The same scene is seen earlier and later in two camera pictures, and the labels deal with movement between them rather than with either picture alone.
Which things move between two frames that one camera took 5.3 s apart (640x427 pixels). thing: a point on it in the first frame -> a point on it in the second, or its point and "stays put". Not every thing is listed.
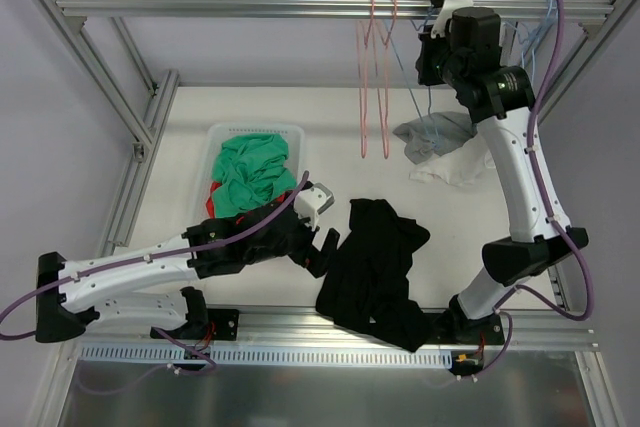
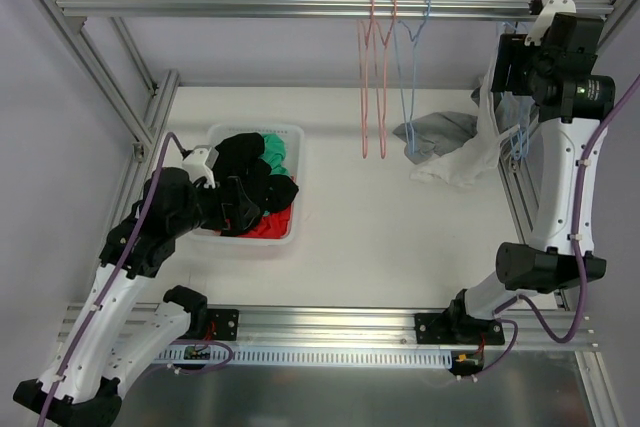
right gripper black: [427, 63] -> [507, 65]
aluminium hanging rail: [310, 5] stays put
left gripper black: [307, 248] -> [239, 204]
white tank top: [463, 167] stays put
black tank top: [365, 285] -> [240, 156]
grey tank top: [434, 135] stays put
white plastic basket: [293, 135] stays put
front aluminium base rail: [560, 329] stays put
